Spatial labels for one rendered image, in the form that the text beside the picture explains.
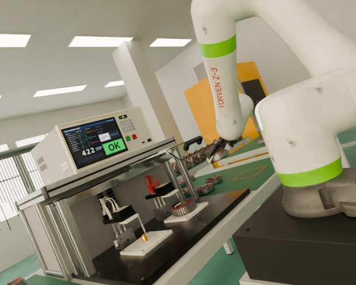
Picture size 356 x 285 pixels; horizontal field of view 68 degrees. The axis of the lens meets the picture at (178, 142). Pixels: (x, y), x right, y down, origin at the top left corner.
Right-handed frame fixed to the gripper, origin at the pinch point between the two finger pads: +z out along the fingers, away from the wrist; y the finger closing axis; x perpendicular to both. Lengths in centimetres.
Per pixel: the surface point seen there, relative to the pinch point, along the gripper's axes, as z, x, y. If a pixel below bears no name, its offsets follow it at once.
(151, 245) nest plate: -13, -25, -55
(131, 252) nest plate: -9, -22, -61
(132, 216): -8, -10, -55
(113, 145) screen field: -12, 21, -48
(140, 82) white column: 224, 305, 129
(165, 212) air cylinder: 10.2, -9.9, -36.8
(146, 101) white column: 248, 276, 127
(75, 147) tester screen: -19, 22, -63
